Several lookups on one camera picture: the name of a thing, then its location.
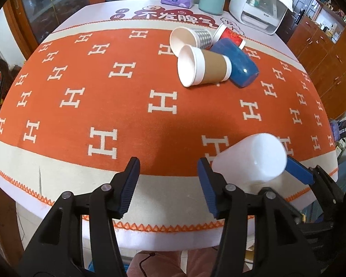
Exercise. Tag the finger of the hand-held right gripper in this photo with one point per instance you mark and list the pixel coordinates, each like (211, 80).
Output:
(300, 169)

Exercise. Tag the person's pink trousers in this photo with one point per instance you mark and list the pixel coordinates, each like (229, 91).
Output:
(173, 262)

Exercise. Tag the red paper cup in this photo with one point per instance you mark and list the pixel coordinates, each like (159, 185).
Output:
(230, 36)

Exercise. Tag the teal canister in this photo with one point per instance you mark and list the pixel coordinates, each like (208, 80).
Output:
(212, 0)

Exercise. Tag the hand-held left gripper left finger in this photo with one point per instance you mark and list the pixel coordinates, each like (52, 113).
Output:
(129, 185)

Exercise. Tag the wooden cabinet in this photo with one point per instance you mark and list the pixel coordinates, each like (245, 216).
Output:
(325, 60)

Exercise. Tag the blue bag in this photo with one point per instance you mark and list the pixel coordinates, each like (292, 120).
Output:
(340, 129)

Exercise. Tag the white countertop appliance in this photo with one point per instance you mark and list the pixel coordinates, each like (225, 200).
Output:
(256, 8)

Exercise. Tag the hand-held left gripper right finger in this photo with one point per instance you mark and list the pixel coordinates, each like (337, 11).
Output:
(208, 189)

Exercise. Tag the orange patterned blanket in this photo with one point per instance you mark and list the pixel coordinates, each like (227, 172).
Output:
(103, 98)

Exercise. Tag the brown sleeved paper cup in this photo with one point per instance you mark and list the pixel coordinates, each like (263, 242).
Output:
(203, 66)

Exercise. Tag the blue plastic cup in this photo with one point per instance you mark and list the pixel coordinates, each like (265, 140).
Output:
(238, 60)

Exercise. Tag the grey plaid paper cup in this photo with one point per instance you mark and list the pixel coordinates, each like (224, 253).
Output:
(190, 38)

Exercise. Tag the white plastic cup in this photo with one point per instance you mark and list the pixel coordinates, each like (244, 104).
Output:
(249, 161)

